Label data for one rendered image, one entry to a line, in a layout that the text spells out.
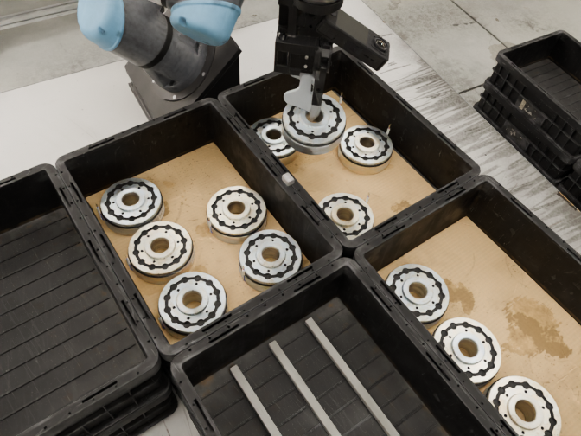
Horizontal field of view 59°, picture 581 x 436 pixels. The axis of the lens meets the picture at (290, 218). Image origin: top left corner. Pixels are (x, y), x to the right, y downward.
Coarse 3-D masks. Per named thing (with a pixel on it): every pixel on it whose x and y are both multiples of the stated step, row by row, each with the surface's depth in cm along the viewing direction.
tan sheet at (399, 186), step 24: (336, 96) 110; (360, 120) 107; (288, 168) 98; (312, 168) 98; (336, 168) 99; (408, 168) 100; (312, 192) 95; (336, 192) 95; (360, 192) 96; (384, 192) 96; (408, 192) 96; (432, 192) 97; (384, 216) 93
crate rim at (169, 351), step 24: (168, 120) 90; (96, 144) 85; (264, 168) 85; (72, 192) 79; (288, 192) 82; (312, 216) 80; (336, 240) 77; (120, 264) 73; (312, 264) 75; (288, 288) 72; (144, 312) 70; (240, 312) 70; (192, 336) 67; (168, 360) 67
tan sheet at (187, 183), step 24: (168, 168) 96; (192, 168) 97; (216, 168) 97; (168, 192) 93; (192, 192) 93; (216, 192) 94; (96, 216) 89; (168, 216) 90; (192, 216) 90; (120, 240) 87; (216, 240) 88; (216, 264) 85; (144, 288) 82; (240, 288) 83; (168, 336) 78
